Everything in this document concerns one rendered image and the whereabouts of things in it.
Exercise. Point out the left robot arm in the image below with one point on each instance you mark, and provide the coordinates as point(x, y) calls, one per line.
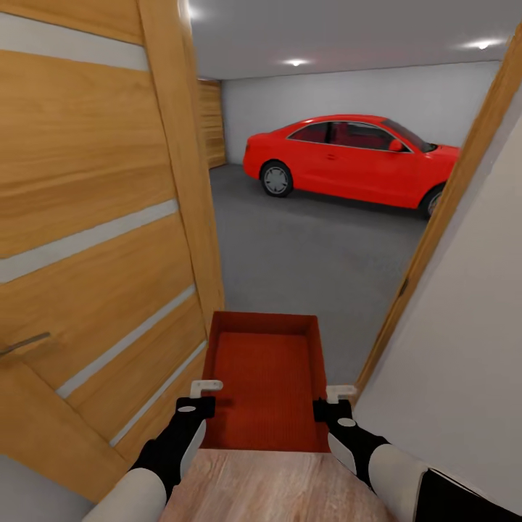
point(141, 495)

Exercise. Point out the storage box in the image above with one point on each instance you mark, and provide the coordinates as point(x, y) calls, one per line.
point(272, 369)

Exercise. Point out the garage door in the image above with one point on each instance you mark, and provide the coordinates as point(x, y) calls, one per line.
point(210, 98)

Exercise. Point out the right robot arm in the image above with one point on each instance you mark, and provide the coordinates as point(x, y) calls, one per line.
point(415, 490)

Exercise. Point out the car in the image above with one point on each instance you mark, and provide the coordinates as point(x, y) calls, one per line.
point(359, 157)

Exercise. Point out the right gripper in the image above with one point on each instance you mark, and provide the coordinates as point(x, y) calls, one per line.
point(322, 409)

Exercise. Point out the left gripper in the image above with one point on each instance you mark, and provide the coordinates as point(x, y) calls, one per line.
point(207, 405)

